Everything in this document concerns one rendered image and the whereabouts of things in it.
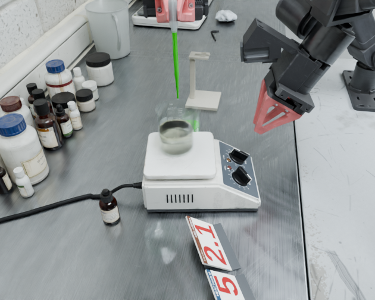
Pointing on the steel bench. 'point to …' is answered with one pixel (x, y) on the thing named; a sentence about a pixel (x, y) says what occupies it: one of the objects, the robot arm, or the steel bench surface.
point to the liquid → (175, 61)
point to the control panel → (234, 171)
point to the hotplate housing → (196, 193)
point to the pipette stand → (210, 99)
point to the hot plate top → (155, 167)
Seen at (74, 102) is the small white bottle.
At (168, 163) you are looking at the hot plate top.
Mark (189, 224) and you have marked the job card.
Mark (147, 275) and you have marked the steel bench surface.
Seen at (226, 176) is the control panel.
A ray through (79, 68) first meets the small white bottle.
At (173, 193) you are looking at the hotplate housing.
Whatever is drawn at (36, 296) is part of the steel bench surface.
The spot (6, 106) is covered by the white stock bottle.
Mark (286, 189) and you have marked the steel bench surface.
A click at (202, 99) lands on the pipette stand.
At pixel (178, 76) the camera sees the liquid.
